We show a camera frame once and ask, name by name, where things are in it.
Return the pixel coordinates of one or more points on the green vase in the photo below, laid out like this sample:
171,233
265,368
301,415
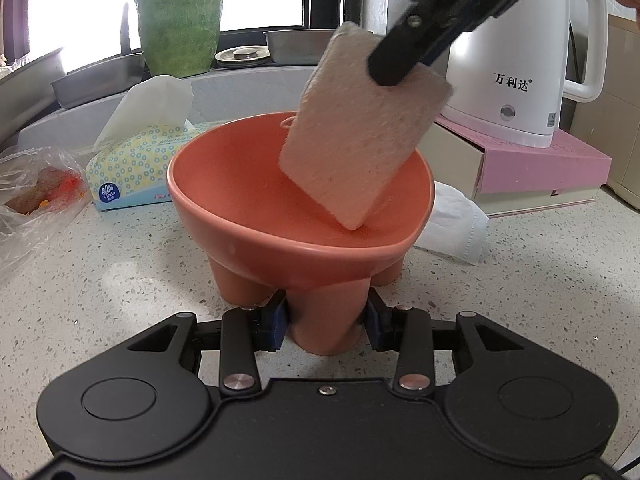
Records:
180,20

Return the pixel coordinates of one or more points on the white tissue paper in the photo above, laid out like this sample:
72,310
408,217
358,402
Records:
455,230

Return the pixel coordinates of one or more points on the white electric kettle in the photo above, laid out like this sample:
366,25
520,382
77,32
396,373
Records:
515,60

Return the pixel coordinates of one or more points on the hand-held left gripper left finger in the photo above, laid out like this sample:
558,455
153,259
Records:
275,322

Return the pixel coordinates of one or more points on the rectangular steel tray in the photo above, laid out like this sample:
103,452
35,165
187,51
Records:
295,45

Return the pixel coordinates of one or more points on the round steel lid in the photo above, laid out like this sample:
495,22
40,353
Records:
242,55

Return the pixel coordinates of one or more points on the small steel tray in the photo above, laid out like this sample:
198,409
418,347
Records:
95,80

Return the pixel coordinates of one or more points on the beige box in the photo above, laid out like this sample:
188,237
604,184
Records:
620,110

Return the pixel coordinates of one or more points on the orange footed bowl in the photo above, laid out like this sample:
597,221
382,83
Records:
240,240

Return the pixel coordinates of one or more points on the soft tissue pack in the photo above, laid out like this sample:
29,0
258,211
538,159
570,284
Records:
130,165

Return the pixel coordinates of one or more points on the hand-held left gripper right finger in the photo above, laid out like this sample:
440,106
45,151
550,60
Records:
377,322

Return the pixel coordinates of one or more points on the pink box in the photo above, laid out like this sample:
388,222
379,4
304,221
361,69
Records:
540,170

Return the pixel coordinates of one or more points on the rectangular dish sponge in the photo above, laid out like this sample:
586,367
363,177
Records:
350,150

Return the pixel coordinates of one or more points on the clear plastic bag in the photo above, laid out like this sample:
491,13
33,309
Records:
30,210

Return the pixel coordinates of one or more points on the large steel tray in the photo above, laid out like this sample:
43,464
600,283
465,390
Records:
25,85

